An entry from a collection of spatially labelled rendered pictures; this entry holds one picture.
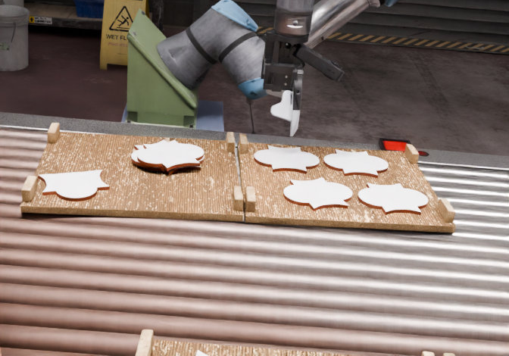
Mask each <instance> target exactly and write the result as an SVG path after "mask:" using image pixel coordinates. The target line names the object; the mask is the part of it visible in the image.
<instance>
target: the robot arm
mask: <svg viewBox="0 0 509 356"><path fill-rule="evenodd" d="M397 1H398V0H320V1H319V2H318V3H316V4H315V5H314V0H276V13H275V20H274V27H273V28H274V29H275V30H267V31H266V34H264V35H263V36H262V37H261V38H258V36H257V35H256V34H255V32H256V31H257V29H258V25H257V24H256V23H255V22H254V21H253V20H252V19H251V18H250V17H249V16H248V15H247V14H246V13H245V12H244V11H243V10H242V9H241V8H240V7H239V6H238V5H237V4H236V3H235V2H233V1H232V0H221V1H219V2H218V3H217V4H216V5H215V6H212V7H211V9H209V10H208V11H207V12H206V13H205V14H203V15H202V16H201V17H200V18H199V19H197V21H196V22H194V23H193V24H192V25H191V26H190V27H188V28H187V29H186V30H184V31H183V32H181V33H178V34H176V35H174V36H171V37H169V38H166V39H164V40H162V41H161V42H160V43H158V44H157V50H158V54H159V55H160V57H161V59H162V61H163V62H164V63H165V65H166V66H167V68H168V69H169V70H170V72H171V73H172V74H173V75H174V76H175V77H176V78H177V79H178V80H179V81H180V82H181V83H182V84H183V85H184V86H186V87H187V88H189V89H192V90H194V89H196V88H197V87H198V86H200V85H201V83H202V81H203V80H204V78H205V77H206V76H207V74H208V72H209V70H210V69H211V68H212V67H213V66H214V65H215V64H216V63H217V62H218V61H220V63H221V64H222V65H223V67H224V68H225V69H226V71H227V72H228V74H229V75H230V76H231V77H232V79H233V80H234V82H235V83H236V85H237V86H238V88H239V89H241V91H242V92H243V93H244V95H245V96H246V97H247V98H249V99H252V100H254V99H258V98H262V97H264V96H266V95H273V96H276V97H279V98H281V99H282V101H281V102H280V103H278V104H276V105H273V106H272V107H271V109H270V112H271V114H272V115H273V116H274V117H278V118H281V119H284V120H287V121H289V122H291V123H290V136H293V135H294V134H295V132H296V130H297V129H298V121H299V114H300V109H301V90H302V85H303V78H304V68H303V67H304V66H305V63H304V62H306V63H307V64H309V65H311V66H312V67H314V68H316V69H317V70H319V71H320V72H322V73H323V74H324V75H325V76H326V77H327V78H329V79H331V80H335V81H336V82H338V81H339V80H340V79H341V77H342V75H343V74H344V72H343V70H342V67H341V66H340V65H339V64H338V63H336V62H335V61H330V60H329V59H327V58H325V57H324V56H322V55H320V54H319V53H317V52H316V51H314V50H313V49H312V48H313V47H315V46H316V45H318V44H319V43H321V42H322V41H323V40H324V39H326V38H327V37H328V36H330V35H332V34H333V33H334V32H335V31H337V30H338V29H339V28H341V27H342V26H344V25H345V24H347V22H349V21H350V20H352V19H353V18H354V17H356V16H358V15H359V14H360V13H361V12H362V11H364V10H365V9H367V8H368V7H377V8H378V7H379V6H381V5H382V4H384V3H385V5H387V6H388V7H390V6H392V5H393V4H395V3H396V2H397Z"/></svg>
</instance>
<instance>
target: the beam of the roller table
mask: <svg viewBox="0 0 509 356"><path fill-rule="evenodd" d="M52 123H59V126H60V132H67V133H94V134H109V135H124V136H151V137H166V138H181V139H208V140H223V141H226V134H227V133H228V132H224V131H214V130H197V129H189V128H179V127H171V126H154V125H145V124H136V123H119V122H110V121H101V120H84V119H76V118H66V117H50V116H41V115H32V114H15V113H6V112H0V128H8V129H17V130H34V131H43V132H48V130H49V128H50V126H51V124H52ZM239 134H240V133H234V137H235V143H236V148H237V144H238V142H239ZM242 134H246V136H247V140H248V142H253V143H265V144H278V145H303V146H316V147H329V148H353V149H366V150H380V151H381V149H380V147H379V145H371V144H362V143H353V142H337V141H327V140H319V139H302V138H292V137H284V136H267V135H258V134H249V133H242ZM416 150H417V151H425V152H427V153H429V156H426V157H424V156H420V155H419V158H418V162H417V163H418V164H428V165H437V166H446V167H463V168H472V169H481V170H498V171H507V172H509V156H500V155H484V154H475V153H466V152H457V151H440V150H432V149H422V148H416Z"/></svg>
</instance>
